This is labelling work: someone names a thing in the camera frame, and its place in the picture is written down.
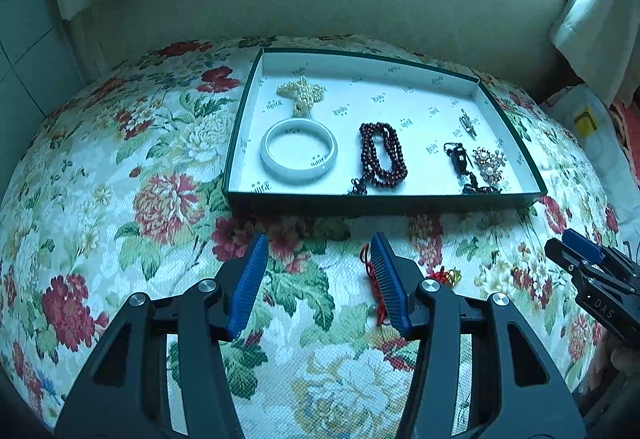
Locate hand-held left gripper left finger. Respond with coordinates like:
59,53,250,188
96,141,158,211
54,233,271,439

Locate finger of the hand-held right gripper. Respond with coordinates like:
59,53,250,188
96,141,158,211
544,237,592,277
561,228,607,266

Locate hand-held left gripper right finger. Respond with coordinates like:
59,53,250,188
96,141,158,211
370,231,587,439

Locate round pearl brooch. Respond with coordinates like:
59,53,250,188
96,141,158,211
472,146,509,183

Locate white bangle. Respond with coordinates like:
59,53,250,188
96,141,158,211
259,117,339,181

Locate dark red bead bracelet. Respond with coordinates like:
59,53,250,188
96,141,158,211
348,122,409,196

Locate black pendant cord necklace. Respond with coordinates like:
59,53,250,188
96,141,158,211
443,142,502,196

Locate silver leaf brooch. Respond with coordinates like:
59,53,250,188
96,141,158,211
458,108,479,139

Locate green cardboard tray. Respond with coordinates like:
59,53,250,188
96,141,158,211
221,46,548,216

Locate pearl cross brooch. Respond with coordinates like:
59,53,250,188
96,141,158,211
276,74,327,117

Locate person's right hand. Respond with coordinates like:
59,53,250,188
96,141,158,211
590,341,640,400

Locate pink quilted blanket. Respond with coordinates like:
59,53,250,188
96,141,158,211
612,99,640,157

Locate pale patterned pillow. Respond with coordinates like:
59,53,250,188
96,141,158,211
542,83,640,172

